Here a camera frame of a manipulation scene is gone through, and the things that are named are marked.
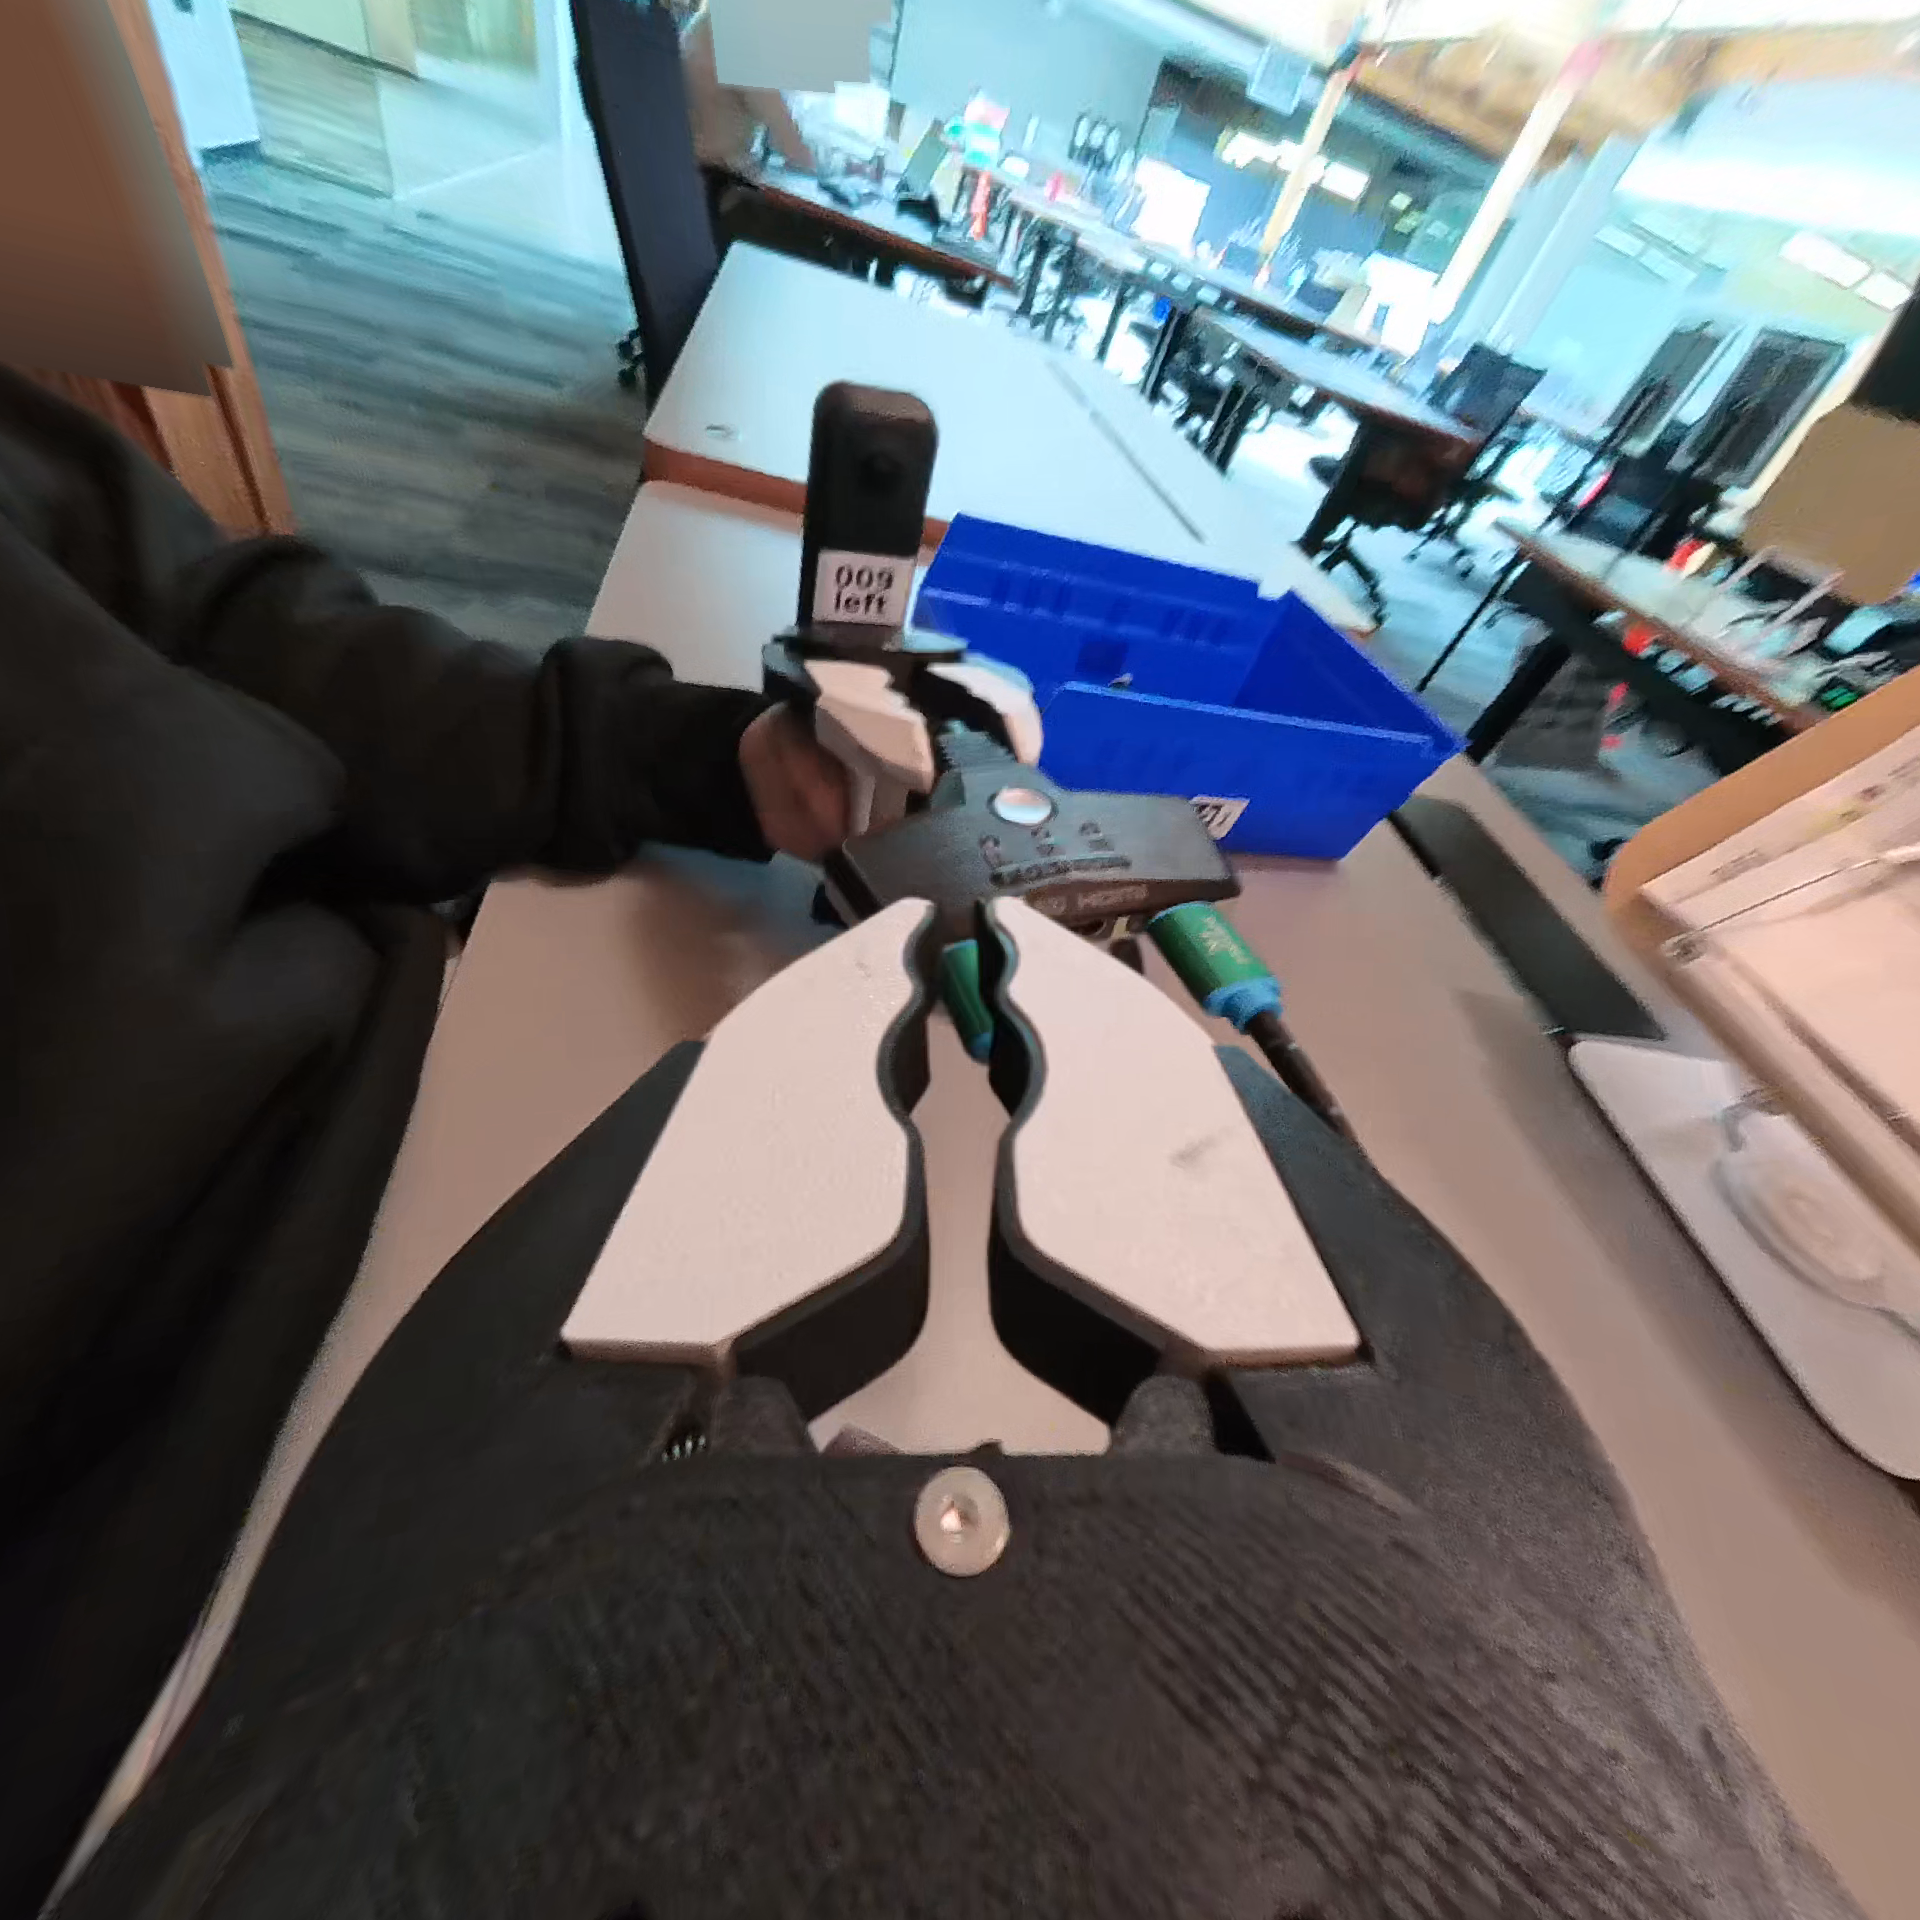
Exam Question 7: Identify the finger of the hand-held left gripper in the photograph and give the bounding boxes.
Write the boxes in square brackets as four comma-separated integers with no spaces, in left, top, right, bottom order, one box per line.
[933,662,1048,770]
[814,663,941,822]

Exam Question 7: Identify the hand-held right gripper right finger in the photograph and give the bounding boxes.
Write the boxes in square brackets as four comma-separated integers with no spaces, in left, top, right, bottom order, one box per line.
[978,894,1367,1427]

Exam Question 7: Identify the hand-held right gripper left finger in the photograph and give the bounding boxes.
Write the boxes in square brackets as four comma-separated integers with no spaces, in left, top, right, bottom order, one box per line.
[558,894,936,1419]

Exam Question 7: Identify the black hdmi switch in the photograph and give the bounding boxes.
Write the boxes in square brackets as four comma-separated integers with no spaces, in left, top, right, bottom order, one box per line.
[820,762,1246,941]

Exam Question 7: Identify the green plug hdmi cable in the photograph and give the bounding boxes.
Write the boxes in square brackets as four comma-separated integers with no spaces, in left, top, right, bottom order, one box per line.
[933,933,1005,1064]
[1144,897,1360,1149]

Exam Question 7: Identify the person's left forearm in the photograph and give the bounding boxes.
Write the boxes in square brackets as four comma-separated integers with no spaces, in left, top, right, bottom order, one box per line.
[195,531,782,910]

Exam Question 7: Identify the white desk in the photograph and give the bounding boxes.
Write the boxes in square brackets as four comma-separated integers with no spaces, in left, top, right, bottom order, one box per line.
[642,239,1382,639]

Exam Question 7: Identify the grey desk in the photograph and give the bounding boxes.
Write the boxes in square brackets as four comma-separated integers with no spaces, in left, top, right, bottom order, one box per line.
[61,478,1920,1920]

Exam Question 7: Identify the dark office desk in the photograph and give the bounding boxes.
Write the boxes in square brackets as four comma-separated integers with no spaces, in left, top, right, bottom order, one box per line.
[1182,305,1506,561]

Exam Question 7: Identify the wooden office desk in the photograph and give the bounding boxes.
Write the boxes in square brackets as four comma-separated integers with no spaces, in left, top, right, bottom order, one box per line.
[1498,514,1851,754]

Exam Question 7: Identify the person's left hand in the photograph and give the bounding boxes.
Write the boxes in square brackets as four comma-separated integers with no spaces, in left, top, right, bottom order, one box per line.
[738,702,867,863]

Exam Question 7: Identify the blue plastic bin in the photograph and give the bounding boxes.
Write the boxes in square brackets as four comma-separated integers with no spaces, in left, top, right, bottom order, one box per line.
[910,510,1468,863]

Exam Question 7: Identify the tall black chair back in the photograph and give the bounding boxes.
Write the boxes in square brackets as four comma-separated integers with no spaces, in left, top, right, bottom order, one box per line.
[566,0,725,403]

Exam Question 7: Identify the white tray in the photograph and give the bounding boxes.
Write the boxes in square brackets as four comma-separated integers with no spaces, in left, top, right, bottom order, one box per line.
[1565,1030,1920,1481]

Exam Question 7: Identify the black office chair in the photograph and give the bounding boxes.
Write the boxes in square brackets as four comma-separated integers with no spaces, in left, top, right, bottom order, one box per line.
[1410,342,1550,579]

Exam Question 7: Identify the wooden board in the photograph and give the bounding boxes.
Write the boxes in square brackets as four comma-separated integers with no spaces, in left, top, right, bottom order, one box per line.
[1601,721,1920,962]

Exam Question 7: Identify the person's black hoodie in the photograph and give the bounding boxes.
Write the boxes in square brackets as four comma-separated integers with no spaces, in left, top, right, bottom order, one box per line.
[0,360,485,1920]

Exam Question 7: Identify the clear acrylic stand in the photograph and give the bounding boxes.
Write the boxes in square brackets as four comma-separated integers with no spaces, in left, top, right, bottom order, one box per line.
[1655,841,1920,1329]

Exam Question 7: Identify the wooden post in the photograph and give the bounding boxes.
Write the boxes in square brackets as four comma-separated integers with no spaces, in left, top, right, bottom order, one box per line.
[89,0,297,539]

